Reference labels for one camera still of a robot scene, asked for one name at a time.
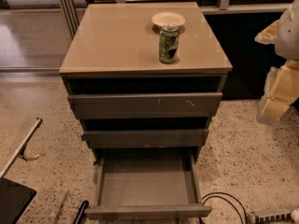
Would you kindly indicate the white paper bowl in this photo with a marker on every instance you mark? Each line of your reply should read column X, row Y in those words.
column 162, row 18

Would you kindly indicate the grey top drawer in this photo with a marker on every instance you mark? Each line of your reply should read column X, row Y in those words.
column 143, row 106

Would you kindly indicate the black handle object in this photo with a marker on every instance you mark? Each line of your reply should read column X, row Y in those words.
column 80, row 216

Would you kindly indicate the grey drawer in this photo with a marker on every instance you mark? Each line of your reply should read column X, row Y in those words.
column 146, row 138
column 143, row 106
column 138, row 183

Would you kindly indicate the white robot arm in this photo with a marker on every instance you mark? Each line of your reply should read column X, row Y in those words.
column 287, row 41

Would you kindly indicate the grey bottom drawer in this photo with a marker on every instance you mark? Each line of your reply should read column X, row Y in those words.
column 138, row 183

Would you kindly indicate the green soda can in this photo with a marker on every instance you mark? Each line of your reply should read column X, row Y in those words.
column 168, row 43

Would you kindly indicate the grey middle drawer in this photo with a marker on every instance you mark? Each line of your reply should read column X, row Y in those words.
column 146, row 138

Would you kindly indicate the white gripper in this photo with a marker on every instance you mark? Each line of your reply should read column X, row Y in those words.
column 289, row 36

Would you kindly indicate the grey power strip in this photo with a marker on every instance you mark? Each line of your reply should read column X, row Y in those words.
column 273, row 215

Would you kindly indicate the black laptop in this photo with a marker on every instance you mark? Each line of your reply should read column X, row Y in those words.
column 14, row 199

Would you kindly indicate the grey drawer cabinet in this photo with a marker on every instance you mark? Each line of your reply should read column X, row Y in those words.
column 116, row 51

